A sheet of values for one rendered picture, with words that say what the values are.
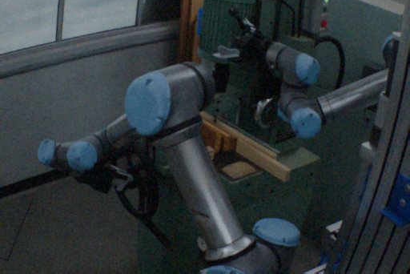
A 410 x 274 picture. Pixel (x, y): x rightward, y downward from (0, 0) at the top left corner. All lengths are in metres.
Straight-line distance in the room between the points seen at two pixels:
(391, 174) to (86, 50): 2.28
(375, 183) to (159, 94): 0.50
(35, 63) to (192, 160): 1.92
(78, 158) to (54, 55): 1.63
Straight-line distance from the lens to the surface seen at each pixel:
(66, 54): 2.96
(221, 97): 1.82
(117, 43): 3.17
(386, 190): 1.10
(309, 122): 1.28
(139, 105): 1.04
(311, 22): 1.86
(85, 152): 1.34
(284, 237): 1.17
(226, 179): 1.66
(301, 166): 2.02
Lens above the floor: 1.73
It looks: 24 degrees down
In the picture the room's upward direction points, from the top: 7 degrees clockwise
